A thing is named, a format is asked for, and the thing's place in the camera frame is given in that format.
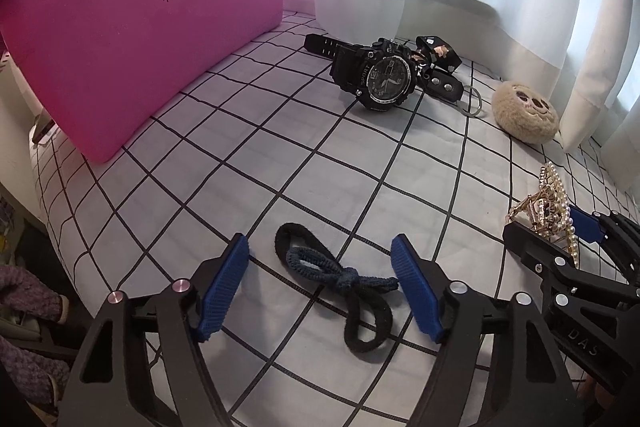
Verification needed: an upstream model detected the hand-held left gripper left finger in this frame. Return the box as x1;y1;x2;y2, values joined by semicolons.
57;234;250;427

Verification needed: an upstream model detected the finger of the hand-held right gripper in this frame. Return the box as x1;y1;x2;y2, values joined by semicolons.
502;222;640;308
567;206;640;293

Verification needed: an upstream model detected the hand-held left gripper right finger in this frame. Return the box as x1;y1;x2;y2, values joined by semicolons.
390;234;586;427

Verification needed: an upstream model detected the pearl hair claw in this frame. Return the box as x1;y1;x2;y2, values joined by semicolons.
505;162;583;268

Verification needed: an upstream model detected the black hair tie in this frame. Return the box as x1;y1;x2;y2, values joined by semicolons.
274;222;401;354

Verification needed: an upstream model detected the beige round plush toy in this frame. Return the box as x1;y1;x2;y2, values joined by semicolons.
491;80;561;142

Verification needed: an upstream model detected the black leather key fob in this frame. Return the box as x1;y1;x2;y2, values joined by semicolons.
422;69;483;118

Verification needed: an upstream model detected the black sport wristwatch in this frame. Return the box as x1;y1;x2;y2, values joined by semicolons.
305;33;418;112

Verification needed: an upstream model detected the black patterned hair bow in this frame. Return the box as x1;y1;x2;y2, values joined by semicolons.
412;35;462;75

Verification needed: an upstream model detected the pink plastic basin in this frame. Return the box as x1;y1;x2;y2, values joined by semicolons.
0;0;303;165

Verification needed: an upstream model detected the white checked tablecloth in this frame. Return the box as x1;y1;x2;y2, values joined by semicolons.
30;9;640;427

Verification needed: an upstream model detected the purple knit garment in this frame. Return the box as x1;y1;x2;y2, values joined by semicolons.
0;264;71;413

